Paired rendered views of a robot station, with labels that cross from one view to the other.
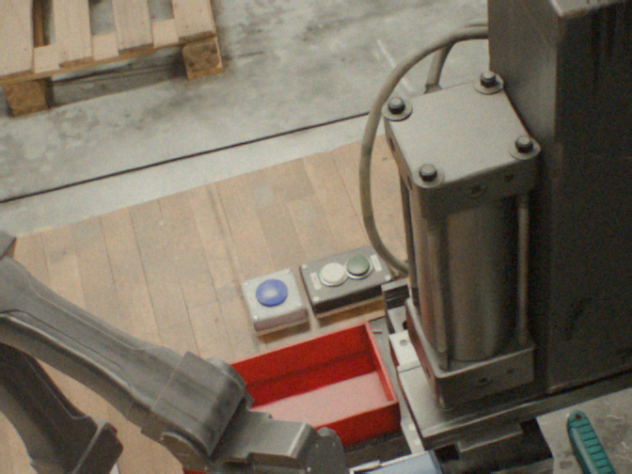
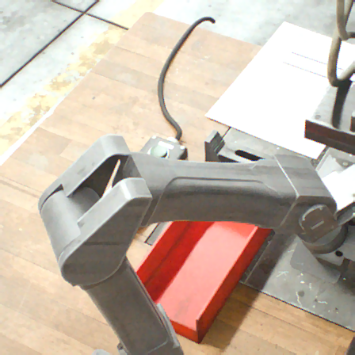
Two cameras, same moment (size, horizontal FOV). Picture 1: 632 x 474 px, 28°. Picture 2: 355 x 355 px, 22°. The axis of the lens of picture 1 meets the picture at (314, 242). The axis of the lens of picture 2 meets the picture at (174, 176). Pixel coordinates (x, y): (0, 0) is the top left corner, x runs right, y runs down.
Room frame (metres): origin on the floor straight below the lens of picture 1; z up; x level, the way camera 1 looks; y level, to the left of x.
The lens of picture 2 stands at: (0.31, 0.72, 1.97)
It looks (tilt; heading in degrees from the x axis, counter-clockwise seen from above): 47 degrees down; 310
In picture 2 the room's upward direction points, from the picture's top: 4 degrees counter-clockwise
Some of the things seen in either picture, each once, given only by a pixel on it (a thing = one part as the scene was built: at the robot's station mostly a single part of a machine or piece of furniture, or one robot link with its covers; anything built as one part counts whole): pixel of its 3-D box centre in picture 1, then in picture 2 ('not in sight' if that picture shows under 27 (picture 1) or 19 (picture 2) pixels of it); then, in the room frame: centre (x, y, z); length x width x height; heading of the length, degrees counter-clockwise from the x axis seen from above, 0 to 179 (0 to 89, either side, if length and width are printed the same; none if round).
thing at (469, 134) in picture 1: (462, 247); not in sight; (0.63, -0.12, 1.37); 0.11 x 0.09 x 0.30; 7
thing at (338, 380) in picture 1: (281, 405); (204, 251); (0.80, 0.07, 0.93); 0.25 x 0.12 x 0.06; 97
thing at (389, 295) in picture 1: (404, 325); (227, 161); (0.87, -0.09, 0.95); 0.06 x 0.03 x 0.09; 7
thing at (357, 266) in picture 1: (358, 269); (158, 155); (0.98, -0.05, 0.93); 0.03 x 0.03 x 0.02
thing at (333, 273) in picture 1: (333, 276); not in sight; (0.97, -0.02, 0.93); 0.03 x 0.03 x 0.02
